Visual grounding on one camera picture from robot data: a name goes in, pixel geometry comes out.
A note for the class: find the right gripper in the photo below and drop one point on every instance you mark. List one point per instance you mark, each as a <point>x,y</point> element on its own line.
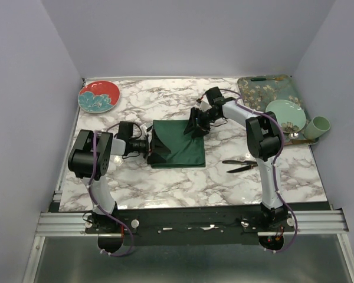
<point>195,113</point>

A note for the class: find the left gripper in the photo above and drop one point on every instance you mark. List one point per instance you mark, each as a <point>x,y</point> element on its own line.
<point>157,147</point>

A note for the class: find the dark green cloth napkin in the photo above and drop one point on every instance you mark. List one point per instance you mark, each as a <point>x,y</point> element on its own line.
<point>186,152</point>

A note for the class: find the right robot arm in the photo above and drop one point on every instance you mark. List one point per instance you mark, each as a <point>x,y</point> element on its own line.
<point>265,142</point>

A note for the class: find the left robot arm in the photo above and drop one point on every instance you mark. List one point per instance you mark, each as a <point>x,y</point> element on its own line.
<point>90,157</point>

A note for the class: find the floral teal serving tray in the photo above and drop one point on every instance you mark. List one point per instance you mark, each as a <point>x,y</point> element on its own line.
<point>259,92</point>

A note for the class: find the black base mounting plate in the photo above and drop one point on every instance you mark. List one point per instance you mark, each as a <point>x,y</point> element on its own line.
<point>196,238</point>

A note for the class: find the red plate with blue flower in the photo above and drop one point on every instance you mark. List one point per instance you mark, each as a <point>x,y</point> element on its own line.
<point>98,97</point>

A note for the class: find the light green plate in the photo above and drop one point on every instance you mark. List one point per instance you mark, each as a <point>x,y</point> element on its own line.
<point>290,116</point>

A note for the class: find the light green cup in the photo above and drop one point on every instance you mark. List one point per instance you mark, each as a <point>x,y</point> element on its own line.
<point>317,127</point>

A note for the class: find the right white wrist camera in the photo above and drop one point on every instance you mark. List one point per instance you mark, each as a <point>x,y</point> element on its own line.
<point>203,104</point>

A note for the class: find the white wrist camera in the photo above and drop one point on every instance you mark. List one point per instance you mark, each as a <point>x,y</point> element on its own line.
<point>146,128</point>
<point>203,104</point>

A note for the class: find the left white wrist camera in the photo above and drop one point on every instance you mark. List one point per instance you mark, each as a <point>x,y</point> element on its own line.
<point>146,128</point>

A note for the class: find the aluminium frame rail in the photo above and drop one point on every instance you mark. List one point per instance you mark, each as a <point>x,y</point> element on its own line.
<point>321,222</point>

